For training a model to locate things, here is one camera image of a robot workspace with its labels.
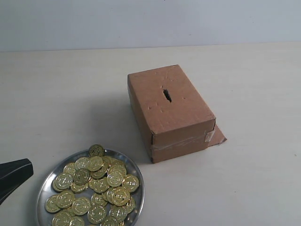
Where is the round silver metal plate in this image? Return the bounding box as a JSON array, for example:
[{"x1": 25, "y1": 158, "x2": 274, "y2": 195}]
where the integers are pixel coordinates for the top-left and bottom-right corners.
[{"x1": 35, "y1": 149, "x2": 144, "y2": 226}]

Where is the brown cardboard box with slot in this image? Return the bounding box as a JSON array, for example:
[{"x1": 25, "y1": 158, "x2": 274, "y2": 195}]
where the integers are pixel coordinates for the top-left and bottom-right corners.
[{"x1": 127, "y1": 65, "x2": 227, "y2": 163}]

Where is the gold coin plate front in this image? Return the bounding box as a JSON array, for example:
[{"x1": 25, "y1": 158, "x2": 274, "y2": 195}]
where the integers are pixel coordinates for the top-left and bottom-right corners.
[{"x1": 87, "y1": 205, "x2": 107, "y2": 224}]

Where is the gold coin plate left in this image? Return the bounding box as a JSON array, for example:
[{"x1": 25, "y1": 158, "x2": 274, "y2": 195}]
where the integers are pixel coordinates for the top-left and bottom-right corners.
[{"x1": 56, "y1": 190, "x2": 75, "y2": 209}]

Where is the gold coin on plate rim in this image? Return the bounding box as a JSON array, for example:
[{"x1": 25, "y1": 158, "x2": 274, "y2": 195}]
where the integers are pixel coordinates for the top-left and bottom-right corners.
[{"x1": 88, "y1": 144, "x2": 104, "y2": 157}]

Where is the gold coin plate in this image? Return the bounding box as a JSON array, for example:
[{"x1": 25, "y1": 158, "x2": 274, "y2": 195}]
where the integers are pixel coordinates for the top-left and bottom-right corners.
[
  {"x1": 87, "y1": 205, "x2": 107, "y2": 224},
  {"x1": 56, "y1": 190, "x2": 75, "y2": 209},
  {"x1": 73, "y1": 168, "x2": 90, "y2": 185},
  {"x1": 122, "y1": 174, "x2": 139, "y2": 193}
]

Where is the gold coin plate centre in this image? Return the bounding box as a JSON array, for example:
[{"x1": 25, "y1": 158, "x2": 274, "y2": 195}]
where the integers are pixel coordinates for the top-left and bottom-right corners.
[{"x1": 73, "y1": 168, "x2": 90, "y2": 185}]

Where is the gold coin plate right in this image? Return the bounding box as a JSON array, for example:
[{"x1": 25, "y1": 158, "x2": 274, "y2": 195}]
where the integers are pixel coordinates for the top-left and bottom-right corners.
[{"x1": 122, "y1": 174, "x2": 139, "y2": 193}]

